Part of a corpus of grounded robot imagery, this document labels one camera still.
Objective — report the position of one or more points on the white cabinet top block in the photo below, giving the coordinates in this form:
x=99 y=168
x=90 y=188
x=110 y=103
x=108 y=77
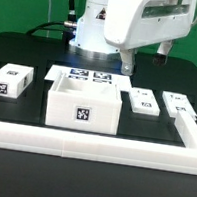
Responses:
x=14 y=79

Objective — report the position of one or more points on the white L-shaped fence frame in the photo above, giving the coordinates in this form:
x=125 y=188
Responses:
x=106 y=149

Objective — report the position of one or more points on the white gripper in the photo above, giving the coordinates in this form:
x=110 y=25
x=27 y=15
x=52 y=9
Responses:
x=131 y=24

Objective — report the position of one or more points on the white cabinet body box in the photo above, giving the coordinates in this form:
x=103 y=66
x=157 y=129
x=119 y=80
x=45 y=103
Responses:
x=83 y=105

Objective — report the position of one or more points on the white cabinet door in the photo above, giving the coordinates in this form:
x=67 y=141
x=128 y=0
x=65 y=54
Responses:
x=143 y=101
x=175 y=102

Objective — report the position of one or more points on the white marker sheet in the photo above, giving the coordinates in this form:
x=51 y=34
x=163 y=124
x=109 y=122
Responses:
x=123 y=82

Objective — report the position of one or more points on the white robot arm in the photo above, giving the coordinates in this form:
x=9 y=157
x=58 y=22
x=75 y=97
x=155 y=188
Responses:
x=90 y=40

